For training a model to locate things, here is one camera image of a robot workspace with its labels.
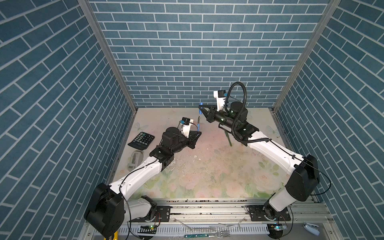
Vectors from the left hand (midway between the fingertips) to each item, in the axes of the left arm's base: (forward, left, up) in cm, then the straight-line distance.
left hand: (200, 133), depth 76 cm
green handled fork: (-41, -8, -23) cm, 48 cm away
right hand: (+7, +2, +13) cm, 15 cm away
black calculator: (+11, +39, -23) cm, 46 cm away
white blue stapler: (-39, -52, -22) cm, 69 cm away
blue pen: (+2, +1, +5) cm, 5 cm away
